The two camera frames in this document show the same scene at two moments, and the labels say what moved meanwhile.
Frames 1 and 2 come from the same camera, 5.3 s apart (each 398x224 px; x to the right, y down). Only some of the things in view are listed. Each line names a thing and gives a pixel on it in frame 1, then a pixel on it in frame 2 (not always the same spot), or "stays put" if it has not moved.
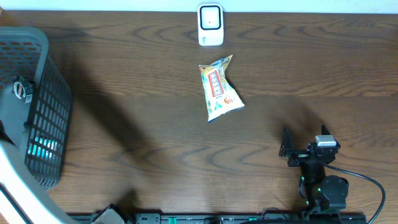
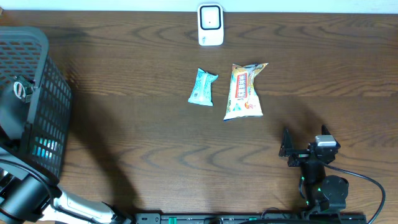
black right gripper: [286, 149] stays put
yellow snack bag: [221, 98] -> [244, 101]
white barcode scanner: [210, 24] stays put
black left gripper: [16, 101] stays put
